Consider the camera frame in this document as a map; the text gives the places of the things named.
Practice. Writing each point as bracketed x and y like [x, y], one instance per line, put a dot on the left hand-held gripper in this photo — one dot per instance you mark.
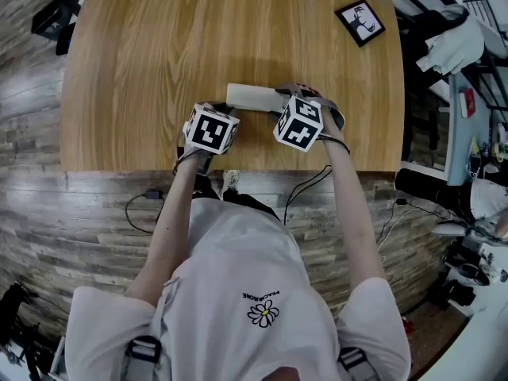
[208, 129]

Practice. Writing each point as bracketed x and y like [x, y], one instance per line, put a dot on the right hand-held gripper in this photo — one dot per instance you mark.
[299, 123]

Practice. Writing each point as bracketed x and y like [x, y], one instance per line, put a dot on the white rectangular box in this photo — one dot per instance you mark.
[254, 97]

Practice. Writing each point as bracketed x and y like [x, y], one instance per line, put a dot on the person's right forearm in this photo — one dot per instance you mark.
[345, 197]

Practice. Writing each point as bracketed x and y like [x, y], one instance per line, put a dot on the person's left forearm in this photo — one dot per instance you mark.
[174, 212]

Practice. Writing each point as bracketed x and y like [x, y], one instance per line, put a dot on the white shoe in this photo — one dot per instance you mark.
[231, 179]

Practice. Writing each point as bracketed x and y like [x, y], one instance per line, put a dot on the black trousers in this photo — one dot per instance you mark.
[246, 202]

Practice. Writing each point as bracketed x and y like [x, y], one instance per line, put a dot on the black framed picture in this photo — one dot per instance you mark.
[360, 22]

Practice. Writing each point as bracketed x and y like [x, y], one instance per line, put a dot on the black chair under cloth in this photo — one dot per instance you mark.
[420, 34]

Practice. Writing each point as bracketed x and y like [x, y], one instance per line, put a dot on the black chair base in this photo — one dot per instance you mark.
[59, 10]

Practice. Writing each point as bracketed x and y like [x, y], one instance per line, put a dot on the white cloth over chair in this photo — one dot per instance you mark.
[452, 42]

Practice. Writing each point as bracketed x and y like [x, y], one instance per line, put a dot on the red book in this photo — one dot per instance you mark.
[467, 102]

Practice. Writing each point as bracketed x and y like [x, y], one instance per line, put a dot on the white t-shirt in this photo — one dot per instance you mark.
[238, 292]

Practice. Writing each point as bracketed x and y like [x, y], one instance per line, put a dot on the grey-blue desk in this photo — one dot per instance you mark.
[468, 141]

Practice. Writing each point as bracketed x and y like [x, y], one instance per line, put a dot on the black metal railing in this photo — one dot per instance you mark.
[480, 10]

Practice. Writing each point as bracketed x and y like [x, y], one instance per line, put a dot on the pair of black shoes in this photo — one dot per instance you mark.
[474, 274]

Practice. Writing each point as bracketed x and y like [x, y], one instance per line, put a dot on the black bag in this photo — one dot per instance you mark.
[458, 294]

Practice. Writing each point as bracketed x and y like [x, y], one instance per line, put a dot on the black tripod stand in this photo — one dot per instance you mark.
[20, 324]

